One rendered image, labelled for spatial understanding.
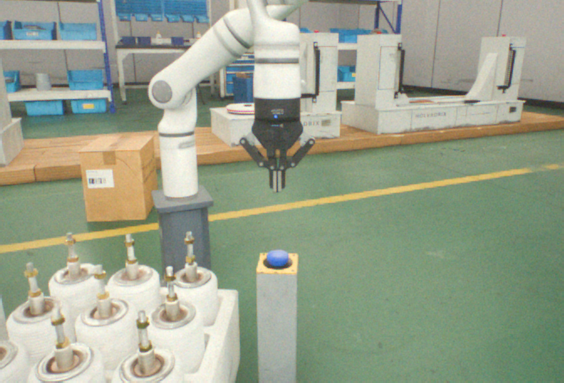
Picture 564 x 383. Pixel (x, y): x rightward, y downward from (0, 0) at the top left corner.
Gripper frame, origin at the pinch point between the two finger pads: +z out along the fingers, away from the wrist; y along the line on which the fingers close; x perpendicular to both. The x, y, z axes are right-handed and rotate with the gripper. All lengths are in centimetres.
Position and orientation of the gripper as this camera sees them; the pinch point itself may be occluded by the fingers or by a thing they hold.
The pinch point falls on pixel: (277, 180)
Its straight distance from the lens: 69.4
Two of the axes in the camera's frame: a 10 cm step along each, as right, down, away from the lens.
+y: 10.0, 0.1, -0.5
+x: 0.6, -2.8, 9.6
